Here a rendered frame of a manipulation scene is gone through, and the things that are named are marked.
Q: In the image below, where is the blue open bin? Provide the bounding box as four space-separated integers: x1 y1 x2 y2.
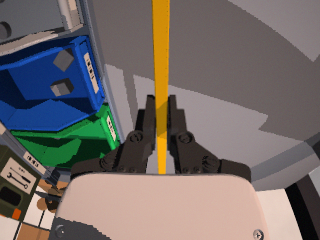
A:
0 35 105 131

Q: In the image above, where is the green open bin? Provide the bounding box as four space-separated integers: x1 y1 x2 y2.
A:
10 103 120 168

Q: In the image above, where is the yellow bar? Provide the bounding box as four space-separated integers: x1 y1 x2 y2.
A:
152 0 169 174

